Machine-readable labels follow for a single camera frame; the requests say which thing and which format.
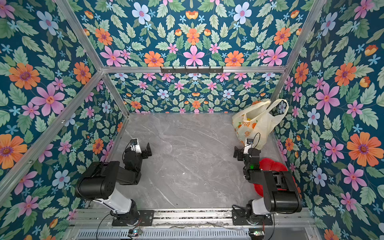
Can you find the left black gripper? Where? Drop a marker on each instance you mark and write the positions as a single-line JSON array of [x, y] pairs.
[[143, 150]]

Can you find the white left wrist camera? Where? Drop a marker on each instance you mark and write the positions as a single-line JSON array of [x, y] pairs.
[[134, 146]]

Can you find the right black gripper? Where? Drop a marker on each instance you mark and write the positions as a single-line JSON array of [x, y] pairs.
[[241, 153]]

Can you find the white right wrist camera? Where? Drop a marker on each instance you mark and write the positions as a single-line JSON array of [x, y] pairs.
[[249, 144]]

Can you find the cream plastic bag orange print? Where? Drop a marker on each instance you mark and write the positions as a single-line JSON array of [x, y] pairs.
[[257, 122]]

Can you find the black hook rail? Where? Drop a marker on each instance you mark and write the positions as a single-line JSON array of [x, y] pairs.
[[191, 70]]

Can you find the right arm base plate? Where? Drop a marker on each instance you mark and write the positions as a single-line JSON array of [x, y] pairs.
[[241, 218]]

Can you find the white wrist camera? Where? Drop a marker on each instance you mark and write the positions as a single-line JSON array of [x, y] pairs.
[[249, 144], [134, 146]]

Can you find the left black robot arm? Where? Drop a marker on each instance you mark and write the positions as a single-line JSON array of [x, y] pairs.
[[98, 182]]

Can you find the red flower-shaped plate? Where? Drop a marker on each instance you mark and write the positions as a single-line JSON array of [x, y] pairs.
[[270, 168]]

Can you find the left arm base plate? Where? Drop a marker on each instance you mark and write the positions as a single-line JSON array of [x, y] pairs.
[[135, 218]]

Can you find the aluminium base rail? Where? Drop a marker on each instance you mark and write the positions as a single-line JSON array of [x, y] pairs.
[[193, 218]]

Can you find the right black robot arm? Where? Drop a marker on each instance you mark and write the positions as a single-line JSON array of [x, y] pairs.
[[282, 204]]

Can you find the white vented cable duct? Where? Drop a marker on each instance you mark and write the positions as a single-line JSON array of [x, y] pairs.
[[164, 234]]

